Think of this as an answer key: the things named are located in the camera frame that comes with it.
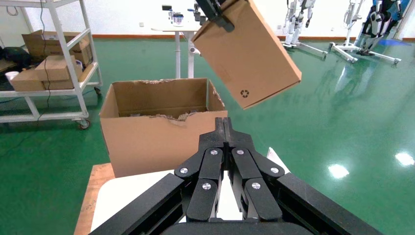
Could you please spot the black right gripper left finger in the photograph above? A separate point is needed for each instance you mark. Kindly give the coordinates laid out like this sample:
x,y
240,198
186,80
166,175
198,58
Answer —
x,y
204,194

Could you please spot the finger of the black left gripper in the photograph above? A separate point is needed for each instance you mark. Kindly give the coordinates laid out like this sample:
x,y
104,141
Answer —
x,y
215,13

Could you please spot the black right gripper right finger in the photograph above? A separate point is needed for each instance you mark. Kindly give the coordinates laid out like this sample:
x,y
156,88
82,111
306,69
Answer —
x,y
259,201

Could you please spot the small cardboard box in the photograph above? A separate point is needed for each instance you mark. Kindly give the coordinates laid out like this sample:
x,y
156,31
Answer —
x,y
253,58

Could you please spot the large torn cardboard box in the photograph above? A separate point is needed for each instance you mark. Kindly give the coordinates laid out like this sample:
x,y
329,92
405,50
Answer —
x,y
155,146

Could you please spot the medium closed cardboard box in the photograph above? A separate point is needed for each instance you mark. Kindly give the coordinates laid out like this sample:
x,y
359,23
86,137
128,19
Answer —
x,y
56,69

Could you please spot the big open cardboard box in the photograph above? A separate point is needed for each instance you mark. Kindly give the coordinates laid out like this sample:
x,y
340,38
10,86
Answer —
x,y
32,43

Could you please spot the flat closed cardboard box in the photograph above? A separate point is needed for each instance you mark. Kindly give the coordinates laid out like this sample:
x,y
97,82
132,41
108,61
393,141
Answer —
x,y
27,83

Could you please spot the clear plastic cup stack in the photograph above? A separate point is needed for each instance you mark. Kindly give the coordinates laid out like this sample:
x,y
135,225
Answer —
x,y
177,19

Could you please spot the white table with tube legs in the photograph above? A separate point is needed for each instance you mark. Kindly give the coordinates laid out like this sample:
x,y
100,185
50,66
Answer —
x,y
177,55

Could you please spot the white humanoid robot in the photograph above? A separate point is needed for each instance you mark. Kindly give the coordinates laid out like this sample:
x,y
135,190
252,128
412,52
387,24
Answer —
x,y
296,19

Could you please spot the grey metal robot stand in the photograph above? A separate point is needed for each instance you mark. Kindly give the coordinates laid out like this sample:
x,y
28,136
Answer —
x,y
311,49
347,52

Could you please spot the dark humanoid robot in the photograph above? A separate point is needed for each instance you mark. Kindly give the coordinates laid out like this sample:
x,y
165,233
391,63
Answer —
x,y
377,19

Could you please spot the white metal shelf cart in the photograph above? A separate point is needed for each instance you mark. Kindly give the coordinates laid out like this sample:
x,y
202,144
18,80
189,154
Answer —
x,y
39,93

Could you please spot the black bag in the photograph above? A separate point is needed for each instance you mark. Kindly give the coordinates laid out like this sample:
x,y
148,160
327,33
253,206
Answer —
x,y
16,56

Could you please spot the white paper cup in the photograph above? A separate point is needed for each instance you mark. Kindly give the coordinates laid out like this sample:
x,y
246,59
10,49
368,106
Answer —
x,y
12,77

